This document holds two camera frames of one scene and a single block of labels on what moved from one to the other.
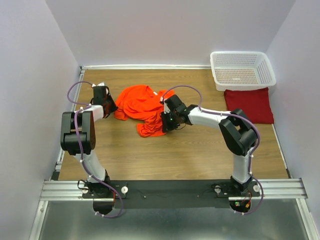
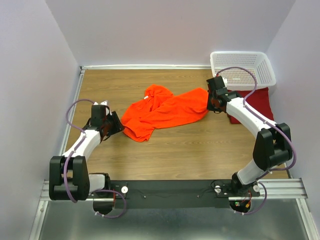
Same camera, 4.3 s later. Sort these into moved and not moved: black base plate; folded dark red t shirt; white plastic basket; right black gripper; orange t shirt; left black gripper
Moved: left black gripper; orange t shirt; right black gripper
Not moved: white plastic basket; folded dark red t shirt; black base plate
